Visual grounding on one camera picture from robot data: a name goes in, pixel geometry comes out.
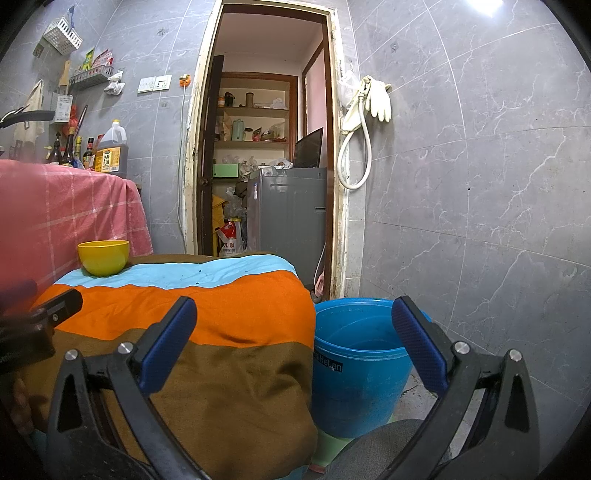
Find black flat panel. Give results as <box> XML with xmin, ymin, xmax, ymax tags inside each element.
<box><xmin>294</xmin><ymin>128</ymin><xmax>324</xmax><ymax>169</ymax></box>

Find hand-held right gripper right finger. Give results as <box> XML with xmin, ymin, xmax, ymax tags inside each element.
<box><xmin>383</xmin><ymin>295</ymin><xmax>541</xmax><ymax>480</ymax></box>

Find dark wooden door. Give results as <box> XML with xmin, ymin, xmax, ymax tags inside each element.
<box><xmin>196</xmin><ymin>54</ymin><xmax>225</xmax><ymax>257</ymax></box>

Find blue plastic bucket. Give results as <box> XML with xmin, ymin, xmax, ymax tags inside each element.
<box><xmin>313</xmin><ymin>298</ymin><xmax>435</xmax><ymax>439</ymax></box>

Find black frying pan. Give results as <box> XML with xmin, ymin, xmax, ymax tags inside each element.
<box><xmin>0</xmin><ymin>107</ymin><xmax>55</xmax><ymax>129</ymax></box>

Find large cooking oil jug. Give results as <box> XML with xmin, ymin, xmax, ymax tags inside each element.
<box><xmin>95</xmin><ymin>119</ymin><xmax>129</xmax><ymax>178</ymax></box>

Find grey wall rack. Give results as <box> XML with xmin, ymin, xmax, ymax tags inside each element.
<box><xmin>69</xmin><ymin>65</ymin><xmax>114</xmax><ymax>90</ymax></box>

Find yellow carton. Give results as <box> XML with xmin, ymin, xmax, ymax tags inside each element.
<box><xmin>211</xmin><ymin>195</ymin><xmax>228</xmax><ymax>257</ymax></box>

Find white plastic wall basket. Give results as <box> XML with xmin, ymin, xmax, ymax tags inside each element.
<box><xmin>43</xmin><ymin>16</ymin><xmax>84</xmax><ymax>51</ymax></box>

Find person's left hand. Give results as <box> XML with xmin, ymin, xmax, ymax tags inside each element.
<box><xmin>9</xmin><ymin>376</ymin><xmax>35</xmax><ymax>437</ymax></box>

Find orange blue brown striped blanket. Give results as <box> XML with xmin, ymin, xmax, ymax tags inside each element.
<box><xmin>9</xmin><ymin>251</ymin><xmax>319</xmax><ymax>480</ymax></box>

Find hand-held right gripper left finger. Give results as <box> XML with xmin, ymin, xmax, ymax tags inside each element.
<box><xmin>46</xmin><ymin>296</ymin><xmax>213</xmax><ymax>480</ymax></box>

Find white crumpled plastic bag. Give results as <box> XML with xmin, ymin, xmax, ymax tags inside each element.
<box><xmin>104</xmin><ymin>69</ymin><xmax>126</xmax><ymax>95</ymax></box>

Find cream rubber glove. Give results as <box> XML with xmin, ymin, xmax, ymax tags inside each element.
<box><xmin>365</xmin><ymin>78</ymin><xmax>392</xmax><ymax>123</ymax></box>
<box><xmin>342</xmin><ymin>76</ymin><xmax>372</xmax><ymax>136</ymax></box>

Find wooden door frame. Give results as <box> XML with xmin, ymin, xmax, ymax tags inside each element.
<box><xmin>180</xmin><ymin>0</ymin><xmax>352</xmax><ymax>303</ymax></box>

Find white labelled packet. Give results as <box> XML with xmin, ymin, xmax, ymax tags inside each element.
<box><xmin>51</xmin><ymin>93</ymin><xmax>74</xmax><ymax>124</ymax></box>

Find white flexible hose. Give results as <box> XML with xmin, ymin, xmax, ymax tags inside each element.
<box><xmin>337</xmin><ymin>85</ymin><xmax>371</xmax><ymax>190</ymax></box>

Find wooden shelf unit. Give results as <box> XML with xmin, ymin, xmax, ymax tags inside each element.
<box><xmin>213</xmin><ymin>71</ymin><xmax>298</xmax><ymax>181</ymax></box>

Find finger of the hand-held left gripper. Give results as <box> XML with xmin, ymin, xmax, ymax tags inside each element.
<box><xmin>28</xmin><ymin>287</ymin><xmax>84</xmax><ymax>330</ymax></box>
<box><xmin>0</xmin><ymin>278</ymin><xmax>38</xmax><ymax>319</ymax></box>

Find clear hanging plastic bag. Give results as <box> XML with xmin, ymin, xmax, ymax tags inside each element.
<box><xmin>338</xmin><ymin>69</ymin><xmax>360</xmax><ymax>104</ymax></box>

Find pink plaid cloth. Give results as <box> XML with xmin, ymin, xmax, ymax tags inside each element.
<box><xmin>0</xmin><ymin>159</ymin><xmax>154</xmax><ymax>296</ymax></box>

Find light green plastic stool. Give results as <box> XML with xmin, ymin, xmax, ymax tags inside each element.
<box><xmin>310</xmin><ymin>427</ymin><xmax>365</xmax><ymax>474</ymax></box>

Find white red rice bag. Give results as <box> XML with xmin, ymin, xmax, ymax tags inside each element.
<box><xmin>218</xmin><ymin>219</ymin><xmax>245</xmax><ymax>258</ymax></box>

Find white power cable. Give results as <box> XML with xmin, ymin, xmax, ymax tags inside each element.
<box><xmin>178</xmin><ymin>85</ymin><xmax>189</xmax><ymax>252</ymax></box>

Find yellow plastic bowl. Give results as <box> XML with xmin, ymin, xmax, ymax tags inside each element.
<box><xmin>77</xmin><ymin>240</ymin><xmax>130</xmax><ymax>278</ymax></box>

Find hanging beige towel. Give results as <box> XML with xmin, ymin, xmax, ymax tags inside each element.
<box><xmin>13</xmin><ymin>79</ymin><xmax>45</xmax><ymax>146</ymax></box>

